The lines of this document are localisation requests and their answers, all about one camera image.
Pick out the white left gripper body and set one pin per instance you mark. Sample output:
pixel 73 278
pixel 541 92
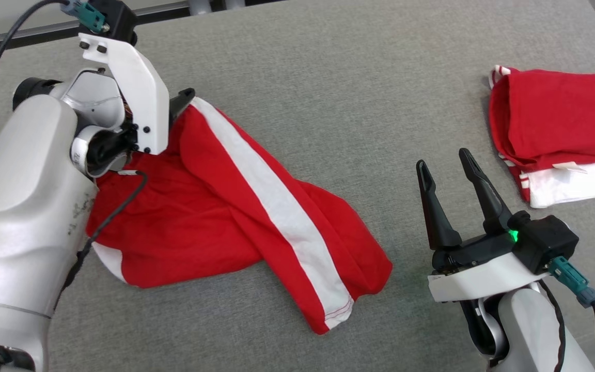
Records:
pixel 142 93

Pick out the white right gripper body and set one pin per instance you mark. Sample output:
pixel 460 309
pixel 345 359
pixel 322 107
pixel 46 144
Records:
pixel 483 276

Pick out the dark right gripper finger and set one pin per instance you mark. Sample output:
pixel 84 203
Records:
pixel 439 217
pixel 491 204

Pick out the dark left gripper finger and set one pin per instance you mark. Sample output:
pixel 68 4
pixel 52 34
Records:
pixel 179 102

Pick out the red white basketball jersey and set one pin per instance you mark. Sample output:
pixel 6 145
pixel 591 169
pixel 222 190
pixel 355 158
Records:
pixel 561 113

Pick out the red shorts with white stripe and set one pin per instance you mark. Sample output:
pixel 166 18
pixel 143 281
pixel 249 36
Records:
pixel 199 217

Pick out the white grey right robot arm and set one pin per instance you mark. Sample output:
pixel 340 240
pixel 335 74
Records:
pixel 530 330

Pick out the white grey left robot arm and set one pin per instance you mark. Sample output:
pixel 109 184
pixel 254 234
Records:
pixel 24 206

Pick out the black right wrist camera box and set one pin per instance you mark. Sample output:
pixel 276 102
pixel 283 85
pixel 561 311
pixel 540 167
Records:
pixel 545 240

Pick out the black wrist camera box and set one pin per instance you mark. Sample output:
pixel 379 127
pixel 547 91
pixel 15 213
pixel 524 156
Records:
pixel 116 18
pixel 545 240

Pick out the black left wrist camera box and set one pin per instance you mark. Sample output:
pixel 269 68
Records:
pixel 116 18

